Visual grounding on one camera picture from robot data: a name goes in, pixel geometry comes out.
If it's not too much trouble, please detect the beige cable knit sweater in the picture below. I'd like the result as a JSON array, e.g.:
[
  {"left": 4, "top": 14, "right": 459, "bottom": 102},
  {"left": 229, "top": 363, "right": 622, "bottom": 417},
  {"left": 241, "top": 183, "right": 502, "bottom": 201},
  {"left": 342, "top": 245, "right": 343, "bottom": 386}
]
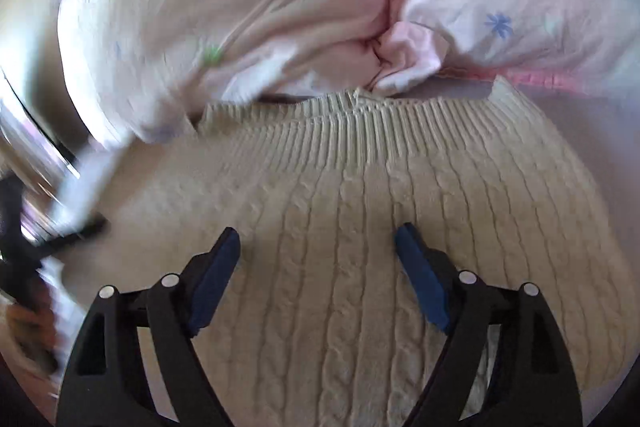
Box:
[{"left": 64, "top": 80, "right": 639, "bottom": 426}]

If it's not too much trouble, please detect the left pink floral pillow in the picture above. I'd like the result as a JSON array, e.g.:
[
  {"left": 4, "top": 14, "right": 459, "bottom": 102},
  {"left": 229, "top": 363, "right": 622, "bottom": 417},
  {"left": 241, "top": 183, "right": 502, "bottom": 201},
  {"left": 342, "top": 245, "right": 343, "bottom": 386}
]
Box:
[{"left": 58, "top": 0, "right": 390, "bottom": 147}]

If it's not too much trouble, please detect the pink floral pillow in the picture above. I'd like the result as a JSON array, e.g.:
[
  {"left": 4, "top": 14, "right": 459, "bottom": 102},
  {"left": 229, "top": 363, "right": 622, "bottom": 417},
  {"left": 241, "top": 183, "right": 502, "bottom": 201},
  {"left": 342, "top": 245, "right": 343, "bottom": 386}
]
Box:
[
  {"left": 376, "top": 0, "right": 639, "bottom": 95},
  {"left": 58, "top": 0, "right": 390, "bottom": 147}
]

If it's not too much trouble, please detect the right pink floral pillow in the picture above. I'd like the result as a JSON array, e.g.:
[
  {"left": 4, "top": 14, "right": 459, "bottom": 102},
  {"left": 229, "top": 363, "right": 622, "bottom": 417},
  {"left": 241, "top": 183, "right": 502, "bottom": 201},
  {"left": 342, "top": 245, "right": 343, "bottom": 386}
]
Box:
[{"left": 376, "top": 0, "right": 639, "bottom": 95}]

